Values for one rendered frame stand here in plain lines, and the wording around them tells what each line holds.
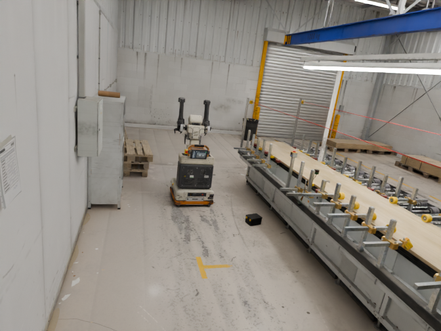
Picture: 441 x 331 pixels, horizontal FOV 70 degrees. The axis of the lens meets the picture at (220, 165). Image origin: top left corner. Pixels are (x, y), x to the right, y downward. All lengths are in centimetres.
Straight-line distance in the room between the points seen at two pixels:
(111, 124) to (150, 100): 642
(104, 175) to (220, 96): 718
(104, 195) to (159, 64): 672
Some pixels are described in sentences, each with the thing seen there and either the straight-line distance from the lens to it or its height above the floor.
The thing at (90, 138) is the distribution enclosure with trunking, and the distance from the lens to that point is 362.
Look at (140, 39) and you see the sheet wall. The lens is 1082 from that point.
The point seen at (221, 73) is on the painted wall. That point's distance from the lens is 1112.
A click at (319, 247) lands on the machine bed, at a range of 418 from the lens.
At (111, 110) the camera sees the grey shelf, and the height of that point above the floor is 144.
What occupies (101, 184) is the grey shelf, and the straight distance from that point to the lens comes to 474.
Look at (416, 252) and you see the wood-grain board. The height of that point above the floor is 90.
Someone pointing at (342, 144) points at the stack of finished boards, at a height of 26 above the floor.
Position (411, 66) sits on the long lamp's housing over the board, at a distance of 332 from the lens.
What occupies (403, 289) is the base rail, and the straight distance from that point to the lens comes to 290.
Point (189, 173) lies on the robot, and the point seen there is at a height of 56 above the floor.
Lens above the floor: 209
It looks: 16 degrees down
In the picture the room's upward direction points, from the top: 7 degrees clockwise
